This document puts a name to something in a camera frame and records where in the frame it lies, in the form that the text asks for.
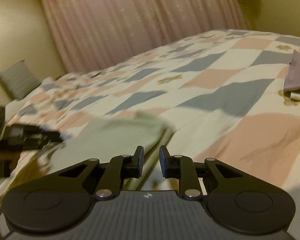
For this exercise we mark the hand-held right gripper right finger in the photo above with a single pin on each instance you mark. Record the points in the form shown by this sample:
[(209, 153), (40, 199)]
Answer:
[(164, 161)]

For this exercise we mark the grey square cushion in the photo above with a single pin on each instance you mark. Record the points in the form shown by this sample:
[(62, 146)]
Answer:
[(17, 80)]

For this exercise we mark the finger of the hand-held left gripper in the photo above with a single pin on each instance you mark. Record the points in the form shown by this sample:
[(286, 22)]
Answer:
[(45, 137)]

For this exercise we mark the folded purple cloth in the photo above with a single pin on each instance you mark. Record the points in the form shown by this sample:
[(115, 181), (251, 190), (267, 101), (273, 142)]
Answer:
[(298, 72)]

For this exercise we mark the light green cloth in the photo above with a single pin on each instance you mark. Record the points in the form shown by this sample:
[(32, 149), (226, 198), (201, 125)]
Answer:
[(120, 135)]

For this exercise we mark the checkered teddy bear quilt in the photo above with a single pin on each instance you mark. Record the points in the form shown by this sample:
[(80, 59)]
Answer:
[(240, 135)]

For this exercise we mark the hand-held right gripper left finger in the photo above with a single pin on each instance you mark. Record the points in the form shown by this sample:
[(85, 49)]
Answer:
[(139, 161)]

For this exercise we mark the pink curtain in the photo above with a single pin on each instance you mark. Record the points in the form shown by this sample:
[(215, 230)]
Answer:
[(127, 17)]

